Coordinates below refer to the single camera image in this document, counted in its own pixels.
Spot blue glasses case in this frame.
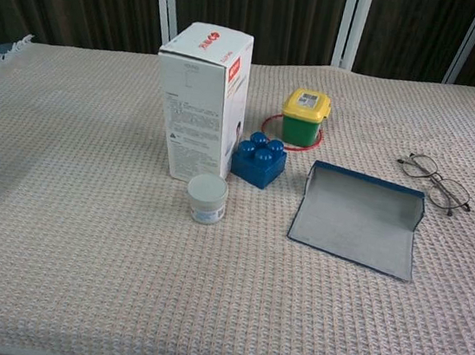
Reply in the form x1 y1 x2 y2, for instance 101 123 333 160
282 156 431 284

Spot thin metal eyeglasses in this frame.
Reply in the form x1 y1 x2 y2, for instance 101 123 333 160
389 149 475 220

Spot white cardboard box red logo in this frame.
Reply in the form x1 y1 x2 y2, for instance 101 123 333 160
142 17 257 187

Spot yellow-lidded green container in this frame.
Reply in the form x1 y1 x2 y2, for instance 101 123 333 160
277 86 335 150

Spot blue toy building brick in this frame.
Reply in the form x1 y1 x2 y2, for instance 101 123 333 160
227 128 291 192

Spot beige woven tablecloth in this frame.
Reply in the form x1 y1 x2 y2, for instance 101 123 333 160
0 22 475 355

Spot red ring cord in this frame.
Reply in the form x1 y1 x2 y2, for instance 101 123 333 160
257 110 328 156

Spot white metal frame post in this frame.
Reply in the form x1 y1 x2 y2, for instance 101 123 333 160
441 0 475 89
330 0 374 73
143 0 183 48

